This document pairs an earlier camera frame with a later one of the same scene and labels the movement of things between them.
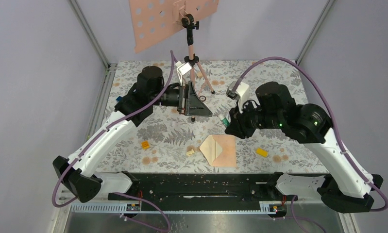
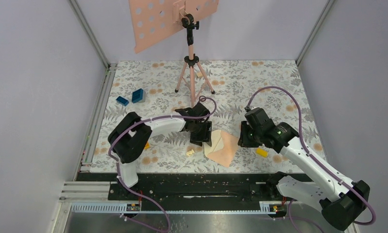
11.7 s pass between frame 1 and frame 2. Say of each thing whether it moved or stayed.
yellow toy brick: stayed
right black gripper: moved
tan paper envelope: moved
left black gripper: moved
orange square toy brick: stayed
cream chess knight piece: stayed
